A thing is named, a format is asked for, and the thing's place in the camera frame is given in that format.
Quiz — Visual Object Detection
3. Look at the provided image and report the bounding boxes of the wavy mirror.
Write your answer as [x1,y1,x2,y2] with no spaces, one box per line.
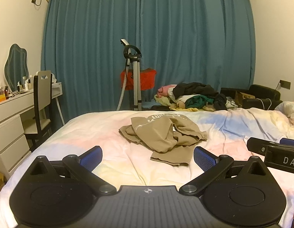
[4,44,29,92]

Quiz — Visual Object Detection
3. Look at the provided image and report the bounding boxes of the cosmetic bottles on desk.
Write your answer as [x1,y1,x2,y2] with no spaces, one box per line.
[17,75,33,93]

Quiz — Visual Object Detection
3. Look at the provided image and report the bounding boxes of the tan t-shirt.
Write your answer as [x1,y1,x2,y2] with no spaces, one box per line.
[119,113,208,167]

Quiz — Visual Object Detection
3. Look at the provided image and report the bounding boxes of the teal curtain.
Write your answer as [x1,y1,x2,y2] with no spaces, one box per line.
[41,0,256,120]

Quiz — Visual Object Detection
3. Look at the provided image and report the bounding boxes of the black wall socket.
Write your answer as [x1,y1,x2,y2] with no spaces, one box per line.
[280,80,291,89]

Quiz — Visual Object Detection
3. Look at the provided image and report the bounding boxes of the black armchair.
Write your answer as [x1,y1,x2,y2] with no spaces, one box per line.
[220,84,282,110]

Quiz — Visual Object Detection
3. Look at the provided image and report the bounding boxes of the garment steamer stand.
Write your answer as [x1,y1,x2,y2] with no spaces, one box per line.
[117,39,142,111]

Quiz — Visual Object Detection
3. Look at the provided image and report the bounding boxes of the black and beige chair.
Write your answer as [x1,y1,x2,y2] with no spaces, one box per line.
[23,70,52,152]

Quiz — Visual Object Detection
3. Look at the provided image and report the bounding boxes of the pile of clothes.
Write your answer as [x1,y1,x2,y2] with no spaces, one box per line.
[150,82,238,112]

